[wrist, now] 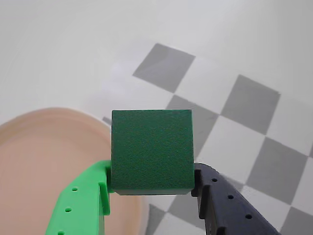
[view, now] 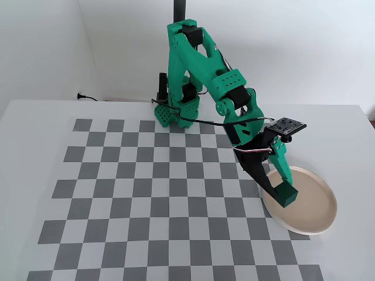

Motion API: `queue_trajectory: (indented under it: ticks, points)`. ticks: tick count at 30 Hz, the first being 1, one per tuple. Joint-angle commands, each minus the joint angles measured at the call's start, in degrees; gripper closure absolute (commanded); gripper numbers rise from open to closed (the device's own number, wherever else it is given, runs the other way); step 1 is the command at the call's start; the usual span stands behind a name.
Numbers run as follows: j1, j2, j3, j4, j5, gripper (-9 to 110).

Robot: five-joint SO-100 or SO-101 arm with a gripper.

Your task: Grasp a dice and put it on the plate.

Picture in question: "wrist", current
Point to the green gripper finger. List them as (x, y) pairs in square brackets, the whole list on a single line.
[(80, 203)]

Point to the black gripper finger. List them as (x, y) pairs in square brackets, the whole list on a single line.
[(227, 210)]

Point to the green cube dice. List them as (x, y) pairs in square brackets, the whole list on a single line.
[(151, 151)]

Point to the peach round plate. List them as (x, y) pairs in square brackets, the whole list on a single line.
[(49, 151)]

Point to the grey white checkered mat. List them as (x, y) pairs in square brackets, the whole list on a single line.
[(244, 127)]

